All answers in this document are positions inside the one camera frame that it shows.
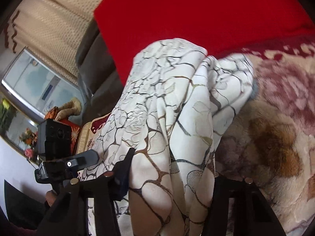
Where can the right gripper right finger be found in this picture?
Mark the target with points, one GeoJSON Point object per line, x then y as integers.
{"type": "Point", "coordinates": [251, 212]}

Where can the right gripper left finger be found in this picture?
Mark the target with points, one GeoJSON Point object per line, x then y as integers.
{"type": "Point", "coordinates": [82, 205]}

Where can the white black-patterned coat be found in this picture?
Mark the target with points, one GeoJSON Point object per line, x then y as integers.
{"type": "Point", "coordinates": [175, 107]}

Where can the person's hand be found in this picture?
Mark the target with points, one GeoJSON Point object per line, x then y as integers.
{"type": "Point", "coordinates": [51, 197]}

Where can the flower bouquet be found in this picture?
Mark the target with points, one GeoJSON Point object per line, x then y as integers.
{"type": "Point", "coordinates": [18, 130]}

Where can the red gift box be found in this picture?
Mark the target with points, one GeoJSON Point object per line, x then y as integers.
{"type": "Point", "coordinates": [75, 132]}

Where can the orange black patterned cloth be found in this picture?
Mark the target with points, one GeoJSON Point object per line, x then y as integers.
{"type": "Point", "coordinates": [52, 113]}

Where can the silver floral refrigerator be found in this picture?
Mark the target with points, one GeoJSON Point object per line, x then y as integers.
{"type": "Point", "coordinates": [36, 86]}

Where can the floral red beige sofa cover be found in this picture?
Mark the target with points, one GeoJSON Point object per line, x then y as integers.
{"type": "Point", "coordinates": [271, 139]}

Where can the dark brown leather sofa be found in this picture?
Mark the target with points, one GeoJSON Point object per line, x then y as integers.
{"type": "Point", "coordinates": [98, 79]}

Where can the beige dotted curtain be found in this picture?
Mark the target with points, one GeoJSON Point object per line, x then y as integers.
{"type": "Point", "coordinates": [52, 30]}

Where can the red blanket on sofa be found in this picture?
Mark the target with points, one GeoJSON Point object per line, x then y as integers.
{"type": "Point", "coordinates": [219, 26]}

